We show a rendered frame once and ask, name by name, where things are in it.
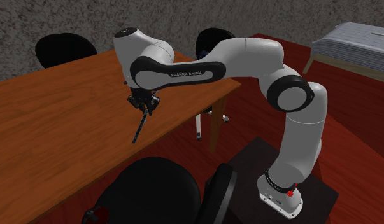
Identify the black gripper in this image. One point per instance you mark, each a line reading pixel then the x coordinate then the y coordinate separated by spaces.
pixel 143 98

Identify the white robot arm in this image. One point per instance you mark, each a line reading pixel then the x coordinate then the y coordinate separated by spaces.
pixel 297 139

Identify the black thin stick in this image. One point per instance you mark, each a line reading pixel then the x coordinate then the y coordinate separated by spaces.
pixel 139 130

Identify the brown wooden table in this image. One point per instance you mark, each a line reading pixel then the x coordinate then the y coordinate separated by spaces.
pixel 61 108

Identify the black office chair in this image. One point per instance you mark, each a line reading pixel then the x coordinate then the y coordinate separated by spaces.
pixel 211 38
pixel 154 189
pixel 62 49

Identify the dark robot stand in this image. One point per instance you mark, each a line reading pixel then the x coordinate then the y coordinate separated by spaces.
pixel 250 173

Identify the bed with grey striped cover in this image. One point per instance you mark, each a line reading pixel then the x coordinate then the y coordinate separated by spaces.
pixel 350 46

